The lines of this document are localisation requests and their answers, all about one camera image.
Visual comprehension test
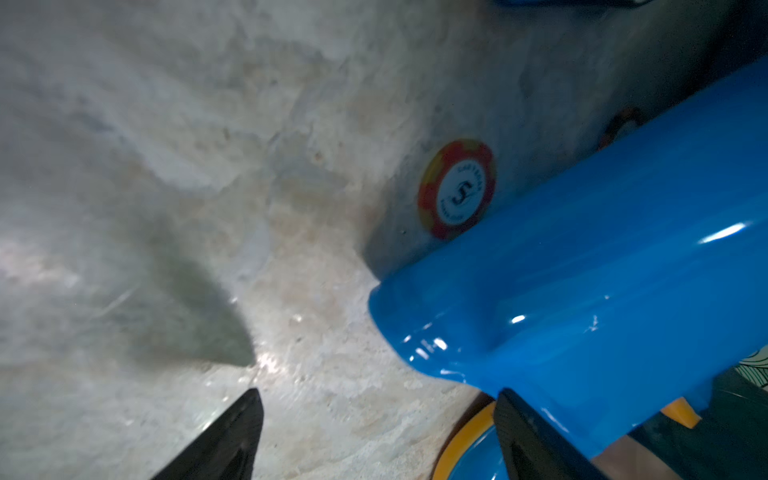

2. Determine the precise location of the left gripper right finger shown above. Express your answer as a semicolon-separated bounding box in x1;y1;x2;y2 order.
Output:
493;388;607;480

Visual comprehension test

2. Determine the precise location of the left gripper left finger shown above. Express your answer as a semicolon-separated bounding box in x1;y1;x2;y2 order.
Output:
152;388;264;480

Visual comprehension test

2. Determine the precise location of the large blue boot front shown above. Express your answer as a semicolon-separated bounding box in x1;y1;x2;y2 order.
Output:
431;402;509;480

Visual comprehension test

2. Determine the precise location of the red poker chip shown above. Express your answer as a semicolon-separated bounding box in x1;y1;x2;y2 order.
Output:
417;139;496;240

